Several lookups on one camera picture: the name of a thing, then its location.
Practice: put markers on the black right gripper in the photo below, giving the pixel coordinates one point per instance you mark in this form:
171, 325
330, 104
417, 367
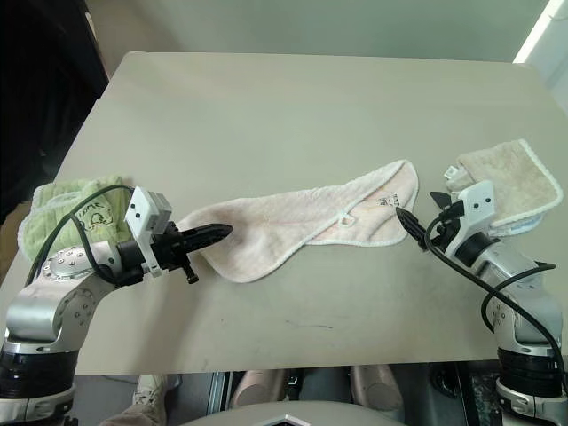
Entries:
445, 218

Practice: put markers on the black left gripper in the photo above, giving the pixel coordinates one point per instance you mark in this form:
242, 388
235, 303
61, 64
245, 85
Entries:
168, 252

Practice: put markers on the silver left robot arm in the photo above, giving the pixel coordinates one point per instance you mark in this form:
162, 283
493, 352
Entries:
42, 306

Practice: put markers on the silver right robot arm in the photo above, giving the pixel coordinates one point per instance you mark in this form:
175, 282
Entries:
526, 306

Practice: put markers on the pink towel with white trim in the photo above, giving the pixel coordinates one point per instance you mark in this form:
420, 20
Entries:
275, 222

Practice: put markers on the beige towel with white trim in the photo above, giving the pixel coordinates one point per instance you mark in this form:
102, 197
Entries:
515, 177

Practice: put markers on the green towel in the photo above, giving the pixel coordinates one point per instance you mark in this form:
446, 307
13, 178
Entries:
40, 233

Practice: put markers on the pinkish rounded shape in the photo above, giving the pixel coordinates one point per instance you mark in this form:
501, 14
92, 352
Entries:
257, 387
377, 388

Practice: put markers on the white shoe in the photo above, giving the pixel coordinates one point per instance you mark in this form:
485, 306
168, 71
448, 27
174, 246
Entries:
148, 395

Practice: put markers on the silver robot torso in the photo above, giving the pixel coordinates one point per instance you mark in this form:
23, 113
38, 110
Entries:
293, 415

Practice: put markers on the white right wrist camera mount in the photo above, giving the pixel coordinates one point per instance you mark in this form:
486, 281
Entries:
478, 204

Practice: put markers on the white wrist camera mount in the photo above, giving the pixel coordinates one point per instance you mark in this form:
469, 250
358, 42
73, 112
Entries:
140, 214
478, 204

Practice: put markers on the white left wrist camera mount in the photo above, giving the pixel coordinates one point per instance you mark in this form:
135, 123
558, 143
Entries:
140, 214

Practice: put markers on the white window frame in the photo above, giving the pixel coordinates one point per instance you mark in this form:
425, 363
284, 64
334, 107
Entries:
550, 44

